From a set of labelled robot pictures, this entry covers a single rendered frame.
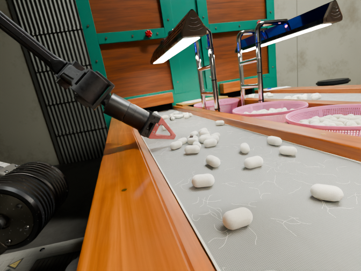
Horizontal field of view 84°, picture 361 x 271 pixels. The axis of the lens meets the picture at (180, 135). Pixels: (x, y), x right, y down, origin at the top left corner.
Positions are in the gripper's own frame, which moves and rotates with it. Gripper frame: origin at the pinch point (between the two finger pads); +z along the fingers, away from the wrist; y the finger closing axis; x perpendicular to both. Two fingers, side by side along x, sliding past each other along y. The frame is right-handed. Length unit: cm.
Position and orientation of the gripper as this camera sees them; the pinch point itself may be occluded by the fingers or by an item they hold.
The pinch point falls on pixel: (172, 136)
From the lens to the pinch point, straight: 58.4
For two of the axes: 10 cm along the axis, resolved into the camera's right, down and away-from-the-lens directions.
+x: -4.8, 8.8, 0.3
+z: 8.3, 4.4, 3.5
